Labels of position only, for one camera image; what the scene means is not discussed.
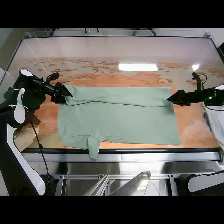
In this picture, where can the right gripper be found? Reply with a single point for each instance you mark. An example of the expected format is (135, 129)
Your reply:
(185, 97)

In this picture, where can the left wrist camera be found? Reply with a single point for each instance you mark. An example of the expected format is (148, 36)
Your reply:
(52, 77)

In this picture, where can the silver frame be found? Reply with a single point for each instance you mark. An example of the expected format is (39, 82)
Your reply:
(140, 157)

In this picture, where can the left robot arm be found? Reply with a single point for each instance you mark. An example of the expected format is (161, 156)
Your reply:
(20, 106)

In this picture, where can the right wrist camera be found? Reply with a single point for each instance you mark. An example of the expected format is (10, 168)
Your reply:
(198, 81)

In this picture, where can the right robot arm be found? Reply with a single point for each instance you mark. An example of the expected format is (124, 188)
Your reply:
(213, 93)

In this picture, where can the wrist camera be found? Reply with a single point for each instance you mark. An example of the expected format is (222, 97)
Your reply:
(52, 77)
(198, 81)

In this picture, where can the pale green T-shirt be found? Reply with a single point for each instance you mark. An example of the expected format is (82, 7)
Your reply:
(120, 120)

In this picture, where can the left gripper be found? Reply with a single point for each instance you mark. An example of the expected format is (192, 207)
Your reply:
(60, 93)

